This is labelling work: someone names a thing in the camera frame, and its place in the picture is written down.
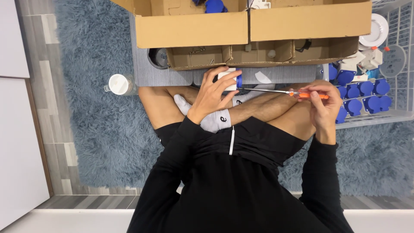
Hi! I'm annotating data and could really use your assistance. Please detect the cardboard compartment tray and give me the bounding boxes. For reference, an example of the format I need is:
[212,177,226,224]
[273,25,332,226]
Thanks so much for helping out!
[166,36,360,71]

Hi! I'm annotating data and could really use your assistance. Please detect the grey round perforated disc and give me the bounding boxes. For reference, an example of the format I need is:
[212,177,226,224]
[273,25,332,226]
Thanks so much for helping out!
[379,45,407,78]

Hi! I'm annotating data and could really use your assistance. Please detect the person's right hand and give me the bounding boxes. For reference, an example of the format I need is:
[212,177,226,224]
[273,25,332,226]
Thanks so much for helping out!
[298,81,343,145]

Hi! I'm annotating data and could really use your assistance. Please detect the white plastic basket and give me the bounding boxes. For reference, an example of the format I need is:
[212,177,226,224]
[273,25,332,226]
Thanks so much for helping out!
[316,0,414,130]

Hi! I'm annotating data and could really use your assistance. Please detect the white sock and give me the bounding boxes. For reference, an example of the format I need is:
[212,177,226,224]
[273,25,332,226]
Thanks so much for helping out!
[232,84,276,107]
[174,94,232,133]

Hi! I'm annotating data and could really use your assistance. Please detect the white cabinet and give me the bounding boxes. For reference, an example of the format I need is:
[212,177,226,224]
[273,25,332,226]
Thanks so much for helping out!
[0,0,54,231]

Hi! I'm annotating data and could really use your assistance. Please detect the blue plastic parts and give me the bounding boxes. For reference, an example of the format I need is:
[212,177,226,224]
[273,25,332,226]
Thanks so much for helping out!
[192,0,229,14]

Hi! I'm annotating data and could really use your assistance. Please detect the person's leg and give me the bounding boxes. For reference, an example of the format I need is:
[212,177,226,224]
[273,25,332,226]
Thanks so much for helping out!
[226,79,337,142]
[138,86,233,130]

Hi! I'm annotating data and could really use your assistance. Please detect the black clip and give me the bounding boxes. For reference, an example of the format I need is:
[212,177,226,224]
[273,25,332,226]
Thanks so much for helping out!
[295,39,312,53]

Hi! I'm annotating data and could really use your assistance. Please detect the blue shaggy rug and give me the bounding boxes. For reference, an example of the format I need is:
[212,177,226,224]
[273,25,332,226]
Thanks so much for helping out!
[53,0,414,198]

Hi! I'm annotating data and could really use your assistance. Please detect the clear bottle with white lid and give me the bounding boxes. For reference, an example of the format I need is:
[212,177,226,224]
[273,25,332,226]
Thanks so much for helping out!
[103,74,139,96]

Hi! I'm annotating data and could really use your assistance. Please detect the black sweater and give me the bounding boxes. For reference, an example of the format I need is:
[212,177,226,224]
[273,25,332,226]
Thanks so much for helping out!
[126,142,354,233]

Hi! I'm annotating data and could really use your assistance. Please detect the white round ceiling lamp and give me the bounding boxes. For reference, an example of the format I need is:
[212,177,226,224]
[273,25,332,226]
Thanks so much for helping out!
[358,14,389,49]

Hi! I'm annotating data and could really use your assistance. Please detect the metal screws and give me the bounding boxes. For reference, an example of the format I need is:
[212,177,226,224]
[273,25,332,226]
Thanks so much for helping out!
[188,47,215,64]

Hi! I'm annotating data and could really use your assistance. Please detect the white plastic piece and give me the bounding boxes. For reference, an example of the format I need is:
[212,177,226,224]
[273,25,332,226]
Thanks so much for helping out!
[254,71,273,85]

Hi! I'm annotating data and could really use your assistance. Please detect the white socket with blue cap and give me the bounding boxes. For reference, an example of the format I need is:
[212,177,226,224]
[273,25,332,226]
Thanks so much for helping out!
[217,67,243,92]

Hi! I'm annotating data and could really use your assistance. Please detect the white housing with orange tips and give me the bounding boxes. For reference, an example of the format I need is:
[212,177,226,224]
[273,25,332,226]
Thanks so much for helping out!
[357,46,390,71]

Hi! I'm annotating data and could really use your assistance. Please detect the black round cup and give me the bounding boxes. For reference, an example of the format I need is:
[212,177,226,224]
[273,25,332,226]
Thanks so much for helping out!
[147,48,170,69]

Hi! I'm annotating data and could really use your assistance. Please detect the pile of blue sockets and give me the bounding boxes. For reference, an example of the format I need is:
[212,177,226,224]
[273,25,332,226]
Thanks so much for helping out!
[328,63,392,125]

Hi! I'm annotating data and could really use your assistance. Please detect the person's left leg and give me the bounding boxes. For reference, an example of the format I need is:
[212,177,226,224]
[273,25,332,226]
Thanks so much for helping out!
[138,86,233,130]

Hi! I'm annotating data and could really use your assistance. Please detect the orange handled screwdriver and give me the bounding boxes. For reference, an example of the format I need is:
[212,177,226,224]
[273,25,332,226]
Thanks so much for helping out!
[237,87,330,100]

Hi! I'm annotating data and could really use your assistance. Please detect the large cardboard box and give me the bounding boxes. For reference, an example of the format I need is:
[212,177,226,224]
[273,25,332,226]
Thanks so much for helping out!
[110,0,373,49]

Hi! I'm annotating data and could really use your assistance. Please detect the person's left hand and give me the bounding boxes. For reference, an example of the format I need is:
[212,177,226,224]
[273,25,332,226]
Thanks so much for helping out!
[187,66,242,125]

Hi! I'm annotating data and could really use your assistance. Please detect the person's right leg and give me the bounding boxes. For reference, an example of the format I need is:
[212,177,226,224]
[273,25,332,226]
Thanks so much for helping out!
[226,79,337,142]

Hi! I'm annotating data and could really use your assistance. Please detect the black shorts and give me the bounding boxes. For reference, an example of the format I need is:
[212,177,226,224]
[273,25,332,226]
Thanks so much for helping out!
[155,116,308,169]

